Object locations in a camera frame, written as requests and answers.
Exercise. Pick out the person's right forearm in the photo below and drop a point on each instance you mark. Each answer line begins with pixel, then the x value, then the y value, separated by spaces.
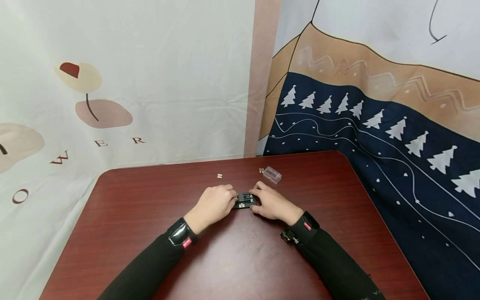
pixel 337 266

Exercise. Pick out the person's left fingers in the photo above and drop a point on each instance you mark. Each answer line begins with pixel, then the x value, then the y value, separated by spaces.
pixel 231 198

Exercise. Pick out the person's right hand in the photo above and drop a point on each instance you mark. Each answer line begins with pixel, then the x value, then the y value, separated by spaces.
pixel 273 204

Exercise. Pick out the person's right fingers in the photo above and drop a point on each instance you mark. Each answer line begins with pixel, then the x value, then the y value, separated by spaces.
pixel 258 196

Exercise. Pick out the black fuse holder block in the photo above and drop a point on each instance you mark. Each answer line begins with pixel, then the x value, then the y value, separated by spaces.
pixel 244 201

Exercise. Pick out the clear plastic cover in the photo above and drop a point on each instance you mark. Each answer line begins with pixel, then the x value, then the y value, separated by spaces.
pixel 272 174

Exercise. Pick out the person's left forearm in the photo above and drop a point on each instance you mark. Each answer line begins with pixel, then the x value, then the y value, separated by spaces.
pixel 150 266

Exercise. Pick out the black wrist band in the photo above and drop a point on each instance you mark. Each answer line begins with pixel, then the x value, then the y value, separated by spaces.
pixel 182 233
pixel 302 228

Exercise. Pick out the person's left hand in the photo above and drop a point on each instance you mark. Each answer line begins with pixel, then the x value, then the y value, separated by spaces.
pixel 212 206

